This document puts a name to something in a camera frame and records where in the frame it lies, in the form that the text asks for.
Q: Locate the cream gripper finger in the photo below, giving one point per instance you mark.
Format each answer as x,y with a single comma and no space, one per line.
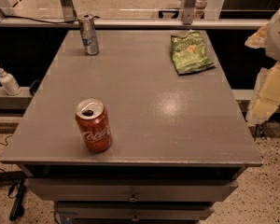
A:
266,95
258,39

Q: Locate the green jalapeno chip bag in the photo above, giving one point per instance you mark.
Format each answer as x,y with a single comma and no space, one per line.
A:
189,53

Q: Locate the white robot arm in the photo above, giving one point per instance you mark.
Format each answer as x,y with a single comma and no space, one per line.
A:
272,49

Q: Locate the silver blue redbull can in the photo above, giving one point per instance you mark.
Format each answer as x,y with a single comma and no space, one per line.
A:
88,34

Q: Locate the red coca-cola can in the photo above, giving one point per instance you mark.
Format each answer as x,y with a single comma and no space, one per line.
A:
92,121

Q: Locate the grey drawer cabinet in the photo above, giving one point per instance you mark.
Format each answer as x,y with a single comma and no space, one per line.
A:
163,126

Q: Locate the lower grey drawer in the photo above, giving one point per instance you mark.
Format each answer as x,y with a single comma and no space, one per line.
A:
135,211

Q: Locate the grey drawer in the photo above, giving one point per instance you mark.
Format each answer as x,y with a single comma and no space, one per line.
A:
133,191
135,211

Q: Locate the upper grey drawer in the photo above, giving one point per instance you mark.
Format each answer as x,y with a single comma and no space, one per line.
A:
133,191

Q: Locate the white pump bottle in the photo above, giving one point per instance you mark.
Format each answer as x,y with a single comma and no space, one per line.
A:
9,83

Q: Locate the black stand foot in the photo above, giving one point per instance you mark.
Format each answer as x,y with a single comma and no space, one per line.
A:
17,209

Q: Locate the metal frame post right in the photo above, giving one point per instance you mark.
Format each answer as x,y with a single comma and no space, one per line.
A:
188,11

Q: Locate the metal frame post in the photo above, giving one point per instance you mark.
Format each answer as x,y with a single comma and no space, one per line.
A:
69,12
188,11

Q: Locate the metal frame post left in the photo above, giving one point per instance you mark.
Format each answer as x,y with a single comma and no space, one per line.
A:
69,12

